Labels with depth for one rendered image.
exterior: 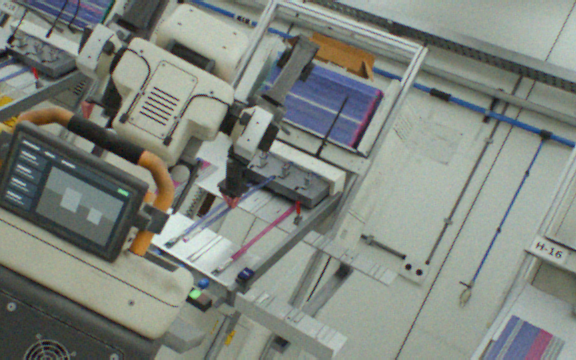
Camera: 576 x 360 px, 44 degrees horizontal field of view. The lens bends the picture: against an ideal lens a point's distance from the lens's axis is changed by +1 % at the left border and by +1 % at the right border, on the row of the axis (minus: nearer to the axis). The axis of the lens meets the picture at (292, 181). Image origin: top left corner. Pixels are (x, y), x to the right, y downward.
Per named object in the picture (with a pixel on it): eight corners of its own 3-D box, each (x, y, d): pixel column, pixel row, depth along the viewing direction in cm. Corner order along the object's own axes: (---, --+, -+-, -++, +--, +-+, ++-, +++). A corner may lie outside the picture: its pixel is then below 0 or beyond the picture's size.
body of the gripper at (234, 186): (227, 180, 257) (228, 163, 252) (249, 191, 252) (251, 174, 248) (215, 188, 252) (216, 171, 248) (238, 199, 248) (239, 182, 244)
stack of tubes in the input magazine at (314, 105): (351, 147, 282) (381, 88, 284) (250, 103, 304) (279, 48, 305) (359, 156, 294) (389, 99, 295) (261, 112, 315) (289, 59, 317)
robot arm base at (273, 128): (238, 106, 179) (280, 128, 179) (247, 93, 186) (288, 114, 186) (226, 132, 184) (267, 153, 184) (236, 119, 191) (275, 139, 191)
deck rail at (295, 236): (230, 304, 239) (231, 291, 236) (226, 301, 240) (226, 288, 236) (341, 204, 288) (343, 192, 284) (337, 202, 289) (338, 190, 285)
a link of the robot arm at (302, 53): (301, 22, 219) (329, 39, 220) (284, 53, 229) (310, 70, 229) (247, 104, 188) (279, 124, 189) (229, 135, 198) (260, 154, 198)
